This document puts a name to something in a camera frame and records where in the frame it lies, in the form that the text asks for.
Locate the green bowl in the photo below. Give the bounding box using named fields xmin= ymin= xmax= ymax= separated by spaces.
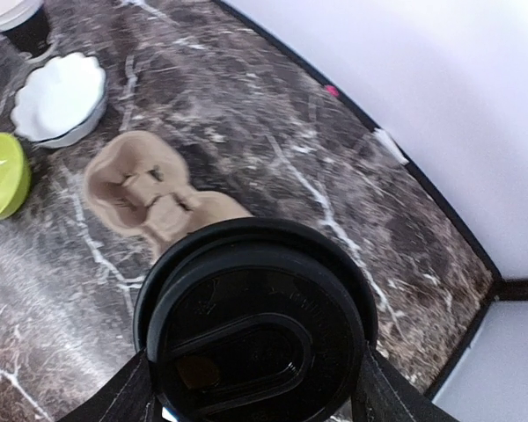
xmin=0 ymin=133 xmax=31 ymax=220

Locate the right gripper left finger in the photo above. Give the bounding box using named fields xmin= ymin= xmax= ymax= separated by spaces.
xmin=65 ymin=351 xmax=152 ymax=422

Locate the black plastic lid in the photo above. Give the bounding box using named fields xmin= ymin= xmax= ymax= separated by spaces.
xmin=133 ymin=217 xmax=378 ymax=421

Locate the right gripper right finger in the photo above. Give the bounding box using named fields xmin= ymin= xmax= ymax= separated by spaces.
xmin=354 ymin=345 xmax=456 ymax=422

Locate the cardboard cup carrier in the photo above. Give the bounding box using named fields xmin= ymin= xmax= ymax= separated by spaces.
xmin=84 ymin=131 xmax=252 ymax=261

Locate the stack of paper cups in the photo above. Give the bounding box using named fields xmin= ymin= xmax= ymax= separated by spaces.
xmin=0 ymin=0 xmax=53 ymax=59

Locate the white scalloped bowl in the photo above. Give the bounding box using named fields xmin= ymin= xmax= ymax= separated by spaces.
xmin=10 ymin=52 xmax=107 ymax=149

